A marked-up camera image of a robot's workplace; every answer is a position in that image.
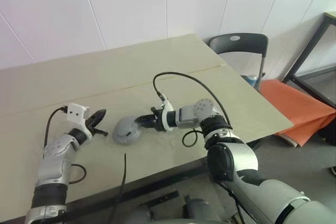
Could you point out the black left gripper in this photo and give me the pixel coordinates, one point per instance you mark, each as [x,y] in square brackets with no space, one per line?
[90,125]

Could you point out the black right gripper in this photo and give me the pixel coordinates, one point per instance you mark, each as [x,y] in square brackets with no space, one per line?
[158,120]

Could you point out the gray round motor stator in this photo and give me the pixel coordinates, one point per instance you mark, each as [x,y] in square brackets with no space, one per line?
[126,130]

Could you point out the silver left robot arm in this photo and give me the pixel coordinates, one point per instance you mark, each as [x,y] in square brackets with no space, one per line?
[52,161]

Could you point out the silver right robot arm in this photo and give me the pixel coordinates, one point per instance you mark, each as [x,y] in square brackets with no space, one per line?
[236,161]

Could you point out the black perforated metal bar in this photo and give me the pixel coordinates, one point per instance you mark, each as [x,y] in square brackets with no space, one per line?
[161,198]

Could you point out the dark gray rounded shape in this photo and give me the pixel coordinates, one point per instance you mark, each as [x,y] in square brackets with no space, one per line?
[197,209]
[145,214]

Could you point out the black plastic folding chair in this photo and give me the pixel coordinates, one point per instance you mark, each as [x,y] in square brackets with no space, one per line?
[249,43]

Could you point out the orange cloth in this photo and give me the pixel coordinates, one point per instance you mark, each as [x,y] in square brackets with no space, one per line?
[296,108]

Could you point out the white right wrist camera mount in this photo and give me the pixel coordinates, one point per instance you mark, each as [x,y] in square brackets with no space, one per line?
[166,113]

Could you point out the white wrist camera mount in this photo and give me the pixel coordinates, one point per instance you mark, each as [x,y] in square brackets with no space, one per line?
[166,113]
[74,112]

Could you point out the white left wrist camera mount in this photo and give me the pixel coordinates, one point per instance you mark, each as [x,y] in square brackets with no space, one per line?
[74,112]

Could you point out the black metal frame table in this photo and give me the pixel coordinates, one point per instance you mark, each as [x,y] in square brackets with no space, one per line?
[302,58]

